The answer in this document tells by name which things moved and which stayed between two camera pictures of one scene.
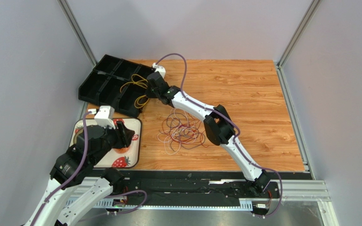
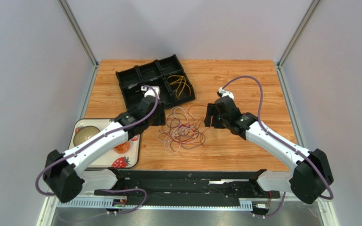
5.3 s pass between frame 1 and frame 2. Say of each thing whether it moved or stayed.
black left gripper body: moved
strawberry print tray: stayed
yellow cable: moved
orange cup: stayed
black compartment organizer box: moved
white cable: stayed
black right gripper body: moved
